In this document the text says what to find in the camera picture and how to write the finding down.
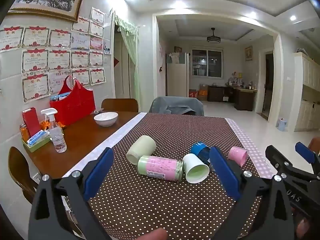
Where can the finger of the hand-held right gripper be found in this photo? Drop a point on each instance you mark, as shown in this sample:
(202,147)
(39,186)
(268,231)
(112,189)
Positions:
(304,153)
(277,156)

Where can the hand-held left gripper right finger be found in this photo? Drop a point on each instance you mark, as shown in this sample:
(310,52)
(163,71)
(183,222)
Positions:
(225,172)

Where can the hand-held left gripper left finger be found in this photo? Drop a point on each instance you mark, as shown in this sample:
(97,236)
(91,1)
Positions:
(96,173)

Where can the pink cup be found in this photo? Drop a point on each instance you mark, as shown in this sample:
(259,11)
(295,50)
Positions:
(237,155)

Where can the white paper cup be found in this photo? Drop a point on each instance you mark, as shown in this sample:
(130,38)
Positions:
(196,172)

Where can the blue cup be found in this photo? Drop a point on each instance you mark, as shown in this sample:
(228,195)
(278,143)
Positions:
(200,151)

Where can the beige cup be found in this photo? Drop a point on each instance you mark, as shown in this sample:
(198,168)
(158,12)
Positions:
(141,150)

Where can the person's right hand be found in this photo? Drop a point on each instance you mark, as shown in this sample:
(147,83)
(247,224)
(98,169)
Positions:
(303,227)

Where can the person's left hand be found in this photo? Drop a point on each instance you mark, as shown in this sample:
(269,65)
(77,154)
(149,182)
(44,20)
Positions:
(152,235)

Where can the brown wooden chair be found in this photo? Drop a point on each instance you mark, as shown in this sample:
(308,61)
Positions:
(315,143)
(18,170)
(120,105)

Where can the clear spray bottle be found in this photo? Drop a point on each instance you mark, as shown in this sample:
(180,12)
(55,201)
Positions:
(58,136)

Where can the white bowl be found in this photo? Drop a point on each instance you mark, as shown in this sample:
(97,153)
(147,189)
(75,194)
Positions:
(105,119)

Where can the brown polka dot tablecloth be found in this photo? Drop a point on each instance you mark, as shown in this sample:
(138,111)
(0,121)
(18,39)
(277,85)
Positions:
(175,205)

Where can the white cabinet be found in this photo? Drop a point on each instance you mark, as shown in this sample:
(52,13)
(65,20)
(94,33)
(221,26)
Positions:
(308,92)

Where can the pink-labelled glass jar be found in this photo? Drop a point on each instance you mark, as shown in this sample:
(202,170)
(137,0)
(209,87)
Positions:
(161,168)

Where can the green tray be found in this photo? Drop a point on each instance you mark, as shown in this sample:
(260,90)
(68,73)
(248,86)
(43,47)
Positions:
(37,147)

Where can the dark wooden desk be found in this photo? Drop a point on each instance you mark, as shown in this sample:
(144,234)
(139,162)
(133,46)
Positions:
(243,100)

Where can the blue and white tissue packet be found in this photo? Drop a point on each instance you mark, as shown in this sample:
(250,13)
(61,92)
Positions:
(37,138)

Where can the red felt bag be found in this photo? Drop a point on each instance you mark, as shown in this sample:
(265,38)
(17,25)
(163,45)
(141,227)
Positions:
(75,107)

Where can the orange snack packet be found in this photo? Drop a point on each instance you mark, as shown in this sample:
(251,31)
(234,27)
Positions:
(45,125)

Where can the dark doorway door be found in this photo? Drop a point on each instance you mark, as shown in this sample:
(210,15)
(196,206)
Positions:
(268,85)

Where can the brown cardboard box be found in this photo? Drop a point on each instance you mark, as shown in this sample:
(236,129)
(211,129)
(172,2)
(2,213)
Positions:
(203,93)

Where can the orange bottle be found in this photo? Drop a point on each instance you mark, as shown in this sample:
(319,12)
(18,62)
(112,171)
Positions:
(23,132)

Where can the grey jacket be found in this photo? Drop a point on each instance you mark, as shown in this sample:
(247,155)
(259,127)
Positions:
(175,105)

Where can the red cardboard box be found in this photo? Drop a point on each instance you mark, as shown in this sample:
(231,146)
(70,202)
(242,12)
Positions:
(193,93)

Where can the white refrigerator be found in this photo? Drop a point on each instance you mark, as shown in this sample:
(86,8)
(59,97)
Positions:
(177,77)

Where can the window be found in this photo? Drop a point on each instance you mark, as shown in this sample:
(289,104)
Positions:
(207,63)

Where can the green sheer curtain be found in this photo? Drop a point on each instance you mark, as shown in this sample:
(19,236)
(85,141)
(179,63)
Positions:
(131,47)

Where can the ceiling fan lamp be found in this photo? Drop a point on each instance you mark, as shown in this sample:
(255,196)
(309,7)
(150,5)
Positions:
(213,38)

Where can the white wall socket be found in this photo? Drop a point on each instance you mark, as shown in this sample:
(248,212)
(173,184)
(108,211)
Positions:
(37,178)

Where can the tall framed wall picture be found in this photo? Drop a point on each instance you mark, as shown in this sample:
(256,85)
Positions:
(248,53)

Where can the group of wall certificates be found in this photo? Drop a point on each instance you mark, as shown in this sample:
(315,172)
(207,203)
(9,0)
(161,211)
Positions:
(60,55)

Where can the small framed wall picture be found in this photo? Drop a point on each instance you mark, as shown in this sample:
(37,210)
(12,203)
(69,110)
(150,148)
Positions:
(178,49)

